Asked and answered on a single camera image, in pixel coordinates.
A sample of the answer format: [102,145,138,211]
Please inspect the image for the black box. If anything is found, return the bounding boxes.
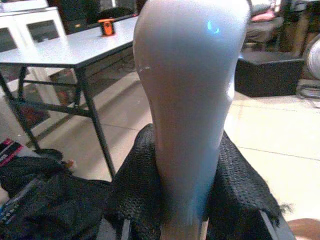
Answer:
[234,57,305,99]

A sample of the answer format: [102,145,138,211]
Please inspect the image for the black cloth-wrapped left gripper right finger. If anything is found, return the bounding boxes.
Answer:
[203,130,288,240]

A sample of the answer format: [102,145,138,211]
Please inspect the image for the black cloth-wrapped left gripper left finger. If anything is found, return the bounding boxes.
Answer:
[106,123,166,240]

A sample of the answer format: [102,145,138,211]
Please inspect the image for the white folding table black legs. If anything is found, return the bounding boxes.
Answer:
[0,15,140,179]

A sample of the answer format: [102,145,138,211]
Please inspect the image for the black fabric bundle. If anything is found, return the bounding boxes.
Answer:
[0,148,114,240]

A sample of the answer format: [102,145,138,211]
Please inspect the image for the white plastic broom handle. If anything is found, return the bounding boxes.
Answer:
[132,0,251,240]

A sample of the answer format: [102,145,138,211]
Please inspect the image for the pink and black package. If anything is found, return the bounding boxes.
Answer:
[0,137,24,169]

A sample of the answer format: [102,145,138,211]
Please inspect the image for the standing floor fan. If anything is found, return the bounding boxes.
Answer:
[296,37,320,109]

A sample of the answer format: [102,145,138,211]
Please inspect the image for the pink cushion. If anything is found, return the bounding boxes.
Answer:
[250,9,276,23]

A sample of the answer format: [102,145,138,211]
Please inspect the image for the brown rounded object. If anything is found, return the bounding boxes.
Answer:
[286,218,320,240]

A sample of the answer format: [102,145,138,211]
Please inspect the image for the orange and black small device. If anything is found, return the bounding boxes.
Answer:
[97,17,117,38]

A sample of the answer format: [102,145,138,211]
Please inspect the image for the white cabinet with glass doors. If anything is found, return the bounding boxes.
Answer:
[0,5,68,118]

